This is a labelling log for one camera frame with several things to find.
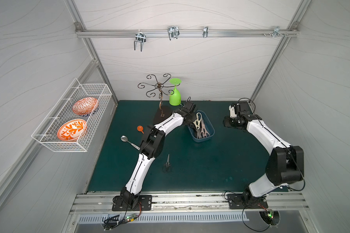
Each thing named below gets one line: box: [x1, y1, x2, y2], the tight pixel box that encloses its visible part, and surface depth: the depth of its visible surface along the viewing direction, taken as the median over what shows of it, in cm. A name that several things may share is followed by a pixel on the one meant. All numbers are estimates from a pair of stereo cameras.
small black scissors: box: [162, 153, 173, 173], surface depth 88 cm
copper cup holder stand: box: [137, 73, 181, 117], surface depth 88 cm
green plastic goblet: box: [169, 78, 182, 107], surface depth 95 cm
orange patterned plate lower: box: [57, 118, 88, 142], surface depth 64 cm
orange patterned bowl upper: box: [72, 97, 98, 117], surface depth 73 cm
